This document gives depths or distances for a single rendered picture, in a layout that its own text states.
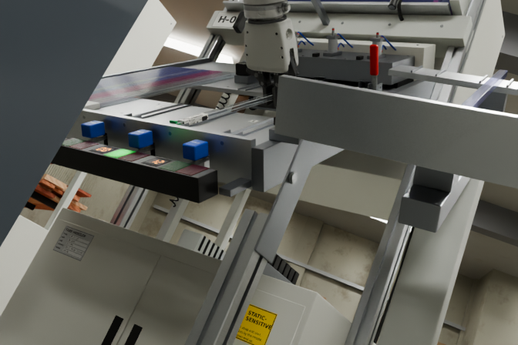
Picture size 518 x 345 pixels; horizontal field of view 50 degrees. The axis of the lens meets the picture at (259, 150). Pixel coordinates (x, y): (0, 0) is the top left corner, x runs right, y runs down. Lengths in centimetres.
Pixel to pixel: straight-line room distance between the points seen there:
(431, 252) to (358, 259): 971
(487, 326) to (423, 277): 887
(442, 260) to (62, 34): 53
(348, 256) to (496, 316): 264
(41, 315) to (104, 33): 97
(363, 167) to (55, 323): 80
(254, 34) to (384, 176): 53
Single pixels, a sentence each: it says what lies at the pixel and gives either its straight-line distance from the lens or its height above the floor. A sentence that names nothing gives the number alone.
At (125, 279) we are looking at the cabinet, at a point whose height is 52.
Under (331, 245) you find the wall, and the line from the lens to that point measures 1048.
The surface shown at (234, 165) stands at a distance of 78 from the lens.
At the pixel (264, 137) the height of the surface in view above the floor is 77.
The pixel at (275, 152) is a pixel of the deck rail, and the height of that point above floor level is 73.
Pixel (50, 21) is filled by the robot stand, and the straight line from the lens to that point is 38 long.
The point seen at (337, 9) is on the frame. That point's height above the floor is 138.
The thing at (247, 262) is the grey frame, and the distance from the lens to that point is 70.
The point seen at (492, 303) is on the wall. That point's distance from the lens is 968.
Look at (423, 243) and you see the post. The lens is 75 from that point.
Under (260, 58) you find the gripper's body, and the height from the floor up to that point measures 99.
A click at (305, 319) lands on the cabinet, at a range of 99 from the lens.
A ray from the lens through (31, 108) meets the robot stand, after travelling 39.
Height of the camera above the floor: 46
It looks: 20 degrees up
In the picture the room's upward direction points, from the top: 25 degrees clockwise
